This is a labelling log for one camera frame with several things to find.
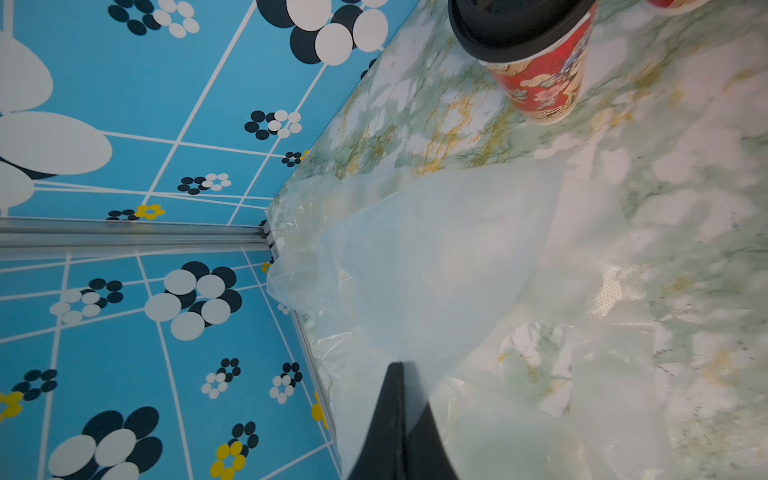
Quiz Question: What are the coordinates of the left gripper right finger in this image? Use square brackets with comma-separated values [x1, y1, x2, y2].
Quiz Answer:
[403, 363, 460, 480]

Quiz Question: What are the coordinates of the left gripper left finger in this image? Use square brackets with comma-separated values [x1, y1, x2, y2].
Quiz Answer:
[349, 362, 407, 480]

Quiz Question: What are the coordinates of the clear plastic carrier bag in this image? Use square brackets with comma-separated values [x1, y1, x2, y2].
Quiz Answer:
[268, 160, 634, 435]

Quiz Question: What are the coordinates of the red cup black lid left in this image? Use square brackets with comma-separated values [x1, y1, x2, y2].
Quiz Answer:
[448, 0, 598, 125]

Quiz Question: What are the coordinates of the red cup black lid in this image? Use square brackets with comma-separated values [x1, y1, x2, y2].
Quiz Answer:
[448, 0, 598, 125]
[644, 0, 709, 16]

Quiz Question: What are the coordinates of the red cup black lid right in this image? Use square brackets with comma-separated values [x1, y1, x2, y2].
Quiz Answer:
[644, 0, 709, 16]

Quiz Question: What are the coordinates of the left aluminium corner post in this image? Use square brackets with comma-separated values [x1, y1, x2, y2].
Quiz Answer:
[1, 218, 274, 261]

